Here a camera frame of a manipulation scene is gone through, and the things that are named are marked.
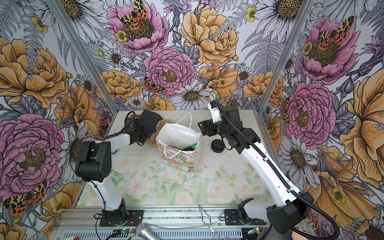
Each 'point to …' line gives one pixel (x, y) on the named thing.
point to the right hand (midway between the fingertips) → (206, 126)
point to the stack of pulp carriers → (159, 126)
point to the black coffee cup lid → (189, 149)
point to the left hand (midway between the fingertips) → (150, 133)
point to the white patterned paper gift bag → (179, 145)
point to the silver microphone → (143, 231)
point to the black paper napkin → (149, 119)
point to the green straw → (194, 145)
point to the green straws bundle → (217, 96)
